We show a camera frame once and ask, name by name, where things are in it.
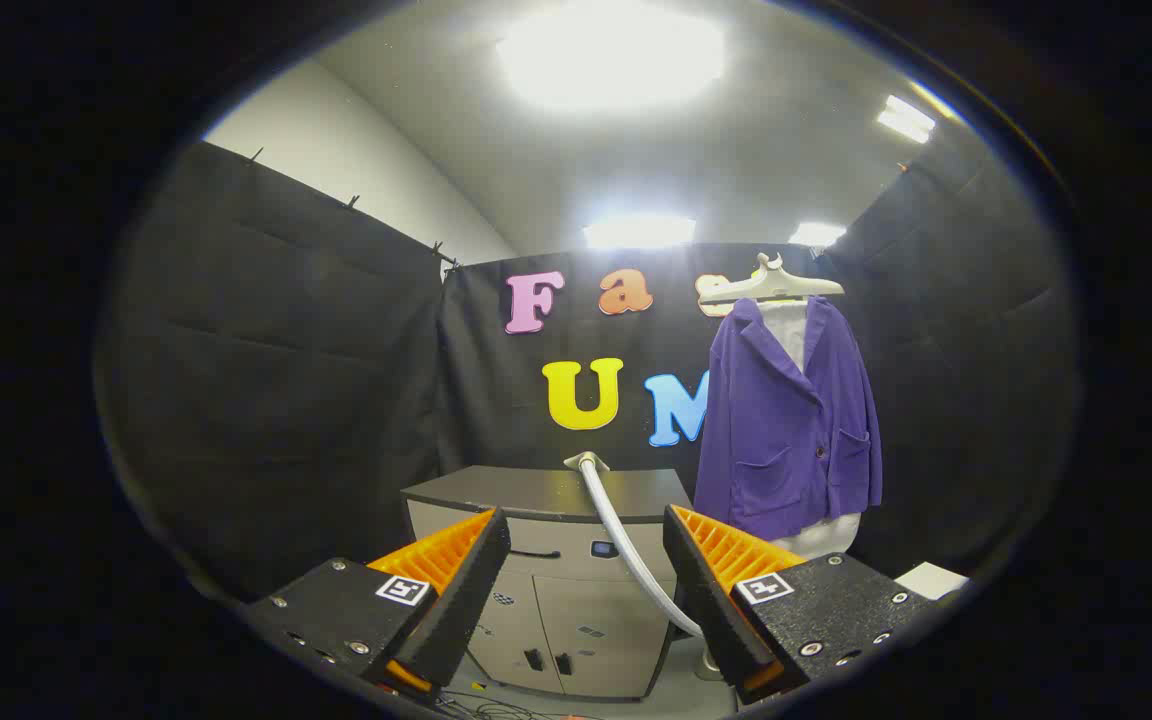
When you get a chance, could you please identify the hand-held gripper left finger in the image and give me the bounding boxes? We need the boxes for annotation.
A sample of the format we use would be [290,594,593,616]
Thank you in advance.
[241,507,513,701]

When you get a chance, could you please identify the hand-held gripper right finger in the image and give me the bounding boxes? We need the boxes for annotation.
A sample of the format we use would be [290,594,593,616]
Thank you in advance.
[662,504,942,706]

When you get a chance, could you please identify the white undershirt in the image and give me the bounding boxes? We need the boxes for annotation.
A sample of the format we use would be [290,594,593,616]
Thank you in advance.
[766,303,862,561]

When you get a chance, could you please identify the purple corduroy jacket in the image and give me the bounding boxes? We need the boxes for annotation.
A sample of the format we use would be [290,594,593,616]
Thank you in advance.
[693,296,884,543]

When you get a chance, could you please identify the white clothes hanger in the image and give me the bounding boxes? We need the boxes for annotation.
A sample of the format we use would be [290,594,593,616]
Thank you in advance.
[698,252,847,306]

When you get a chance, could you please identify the grey cabinet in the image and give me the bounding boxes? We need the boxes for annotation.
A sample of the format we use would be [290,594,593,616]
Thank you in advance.
[401,465,694,703]

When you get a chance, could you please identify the black backdrop cloth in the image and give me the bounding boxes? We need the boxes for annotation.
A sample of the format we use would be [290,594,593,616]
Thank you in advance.
[436,243,837,501]

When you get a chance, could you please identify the white paper sheet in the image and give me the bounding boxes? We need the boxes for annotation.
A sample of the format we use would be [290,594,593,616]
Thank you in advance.
[894,561,970,601]

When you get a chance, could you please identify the black quilted side curtain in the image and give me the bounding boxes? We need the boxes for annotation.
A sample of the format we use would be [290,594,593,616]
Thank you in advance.
[821,130,1082,591]
[96,140,457,601]

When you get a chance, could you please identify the black floor cables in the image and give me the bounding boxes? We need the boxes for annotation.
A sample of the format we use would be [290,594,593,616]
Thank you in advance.
[436,690,547,720]

